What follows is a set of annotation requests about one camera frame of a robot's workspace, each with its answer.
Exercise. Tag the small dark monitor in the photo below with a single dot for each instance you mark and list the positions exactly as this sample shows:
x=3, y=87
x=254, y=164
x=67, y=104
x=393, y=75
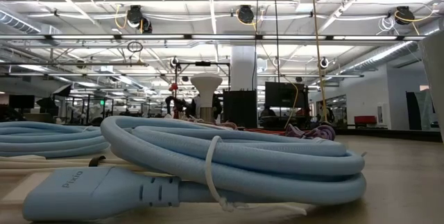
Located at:
x=21, y=101

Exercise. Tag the white bulb brass table lamp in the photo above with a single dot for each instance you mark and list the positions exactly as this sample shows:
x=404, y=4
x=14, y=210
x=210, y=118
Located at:
x=206, y=85

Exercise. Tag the red bench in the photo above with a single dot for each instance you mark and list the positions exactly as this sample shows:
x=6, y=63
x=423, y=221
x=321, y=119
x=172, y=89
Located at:
x=365, y=120

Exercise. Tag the person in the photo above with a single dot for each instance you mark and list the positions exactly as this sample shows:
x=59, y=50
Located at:
x=267, y=111

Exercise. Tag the black monitor screen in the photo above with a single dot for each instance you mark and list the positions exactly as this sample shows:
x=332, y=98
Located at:
x=286, y=95

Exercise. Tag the silver ventilation duct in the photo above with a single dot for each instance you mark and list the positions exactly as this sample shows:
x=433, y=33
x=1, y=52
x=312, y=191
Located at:
x=381, y=55

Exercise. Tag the black cabinet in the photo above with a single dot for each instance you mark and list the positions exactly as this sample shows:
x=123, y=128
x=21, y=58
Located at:
x=239, y=109

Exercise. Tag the black studio light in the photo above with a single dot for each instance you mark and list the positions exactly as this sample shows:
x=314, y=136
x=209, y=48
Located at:
x=63, y=90

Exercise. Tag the white building pillar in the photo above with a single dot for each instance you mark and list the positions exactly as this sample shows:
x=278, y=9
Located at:
x=243, y=68

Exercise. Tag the long ceiling light strip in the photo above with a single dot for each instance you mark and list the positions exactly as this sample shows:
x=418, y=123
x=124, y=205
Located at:
x=222, y=37

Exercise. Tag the grey plastic bin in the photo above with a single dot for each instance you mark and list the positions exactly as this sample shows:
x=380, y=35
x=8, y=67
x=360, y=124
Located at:
x=435, y=78

